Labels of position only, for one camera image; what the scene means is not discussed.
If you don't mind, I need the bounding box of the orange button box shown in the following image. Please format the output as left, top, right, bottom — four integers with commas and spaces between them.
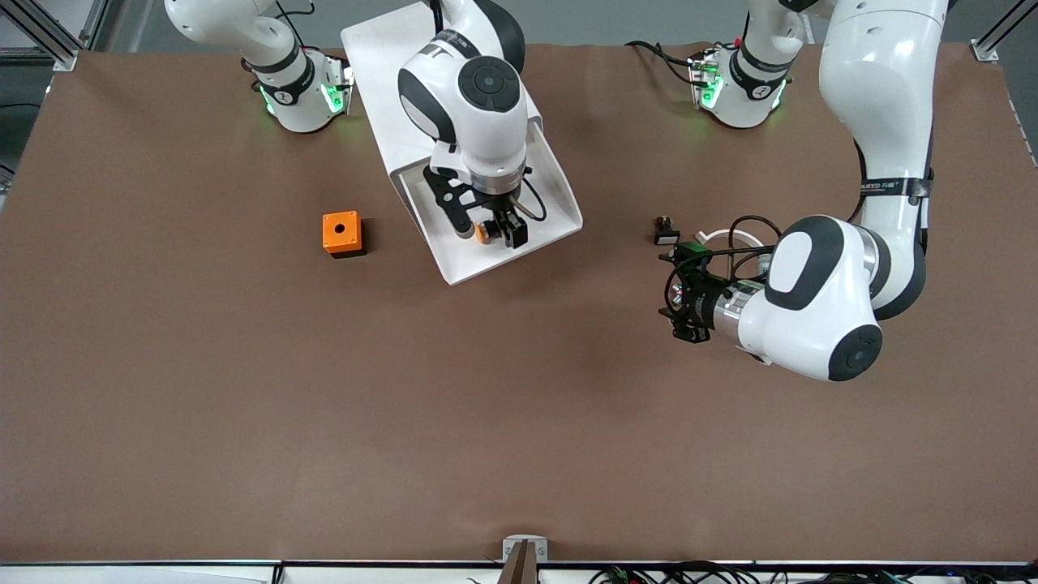
322, 211, 367, 259

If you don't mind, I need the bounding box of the white panel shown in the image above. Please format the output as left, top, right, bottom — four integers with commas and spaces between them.
0, 565, 272, 584

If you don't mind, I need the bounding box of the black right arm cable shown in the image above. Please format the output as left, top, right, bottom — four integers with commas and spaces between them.
430, 0, 549, 222

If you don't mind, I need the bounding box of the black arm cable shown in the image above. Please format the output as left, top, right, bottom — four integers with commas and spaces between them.
663, 142, 935, 327
430, 0, 549, 222

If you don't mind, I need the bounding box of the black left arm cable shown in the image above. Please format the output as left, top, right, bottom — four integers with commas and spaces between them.
663, 142, 935, 327

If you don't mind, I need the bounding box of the black base cable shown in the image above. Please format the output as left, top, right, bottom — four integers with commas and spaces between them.
624, 40, 702, 86

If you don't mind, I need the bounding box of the black cable bundle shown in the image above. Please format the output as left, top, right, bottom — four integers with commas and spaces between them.
588, 561, 1038, 584

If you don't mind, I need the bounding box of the grey mount bracket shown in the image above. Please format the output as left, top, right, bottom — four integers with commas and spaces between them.
502, 535, 549, 564

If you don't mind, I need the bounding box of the brown post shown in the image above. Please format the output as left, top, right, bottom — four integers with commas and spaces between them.
496, 541, 541, 584

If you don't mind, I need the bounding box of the aluminium frame profile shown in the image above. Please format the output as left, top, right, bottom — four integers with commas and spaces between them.
0, 0, 111, 72
971, 0, 1024, 63

